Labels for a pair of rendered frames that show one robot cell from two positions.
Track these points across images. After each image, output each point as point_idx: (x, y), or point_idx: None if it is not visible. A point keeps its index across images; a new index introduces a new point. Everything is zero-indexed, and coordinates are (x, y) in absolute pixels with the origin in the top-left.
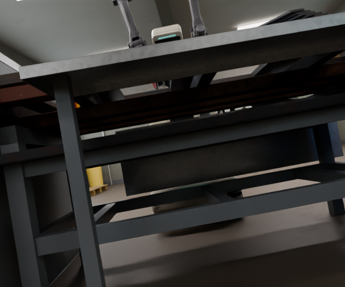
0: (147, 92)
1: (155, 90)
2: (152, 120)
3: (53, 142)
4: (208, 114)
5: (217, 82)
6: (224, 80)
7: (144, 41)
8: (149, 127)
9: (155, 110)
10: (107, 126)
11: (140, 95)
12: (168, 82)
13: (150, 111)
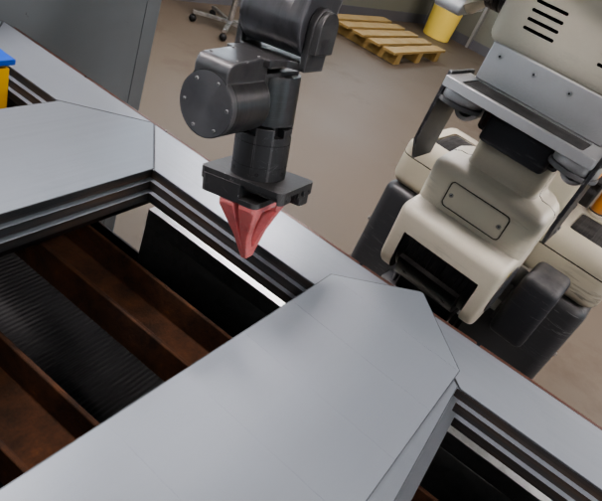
0: (230, 230)
1: (259, 249)
2: (142, 361)
3: None
4: (544, 303)
5: (510, 447)
6: (546, 471)
7: (314, 28)
8: (237, 282)
9: (4, 473)
10: (20, 250)
11: (200, 223)
12: (492, 128)
13: None
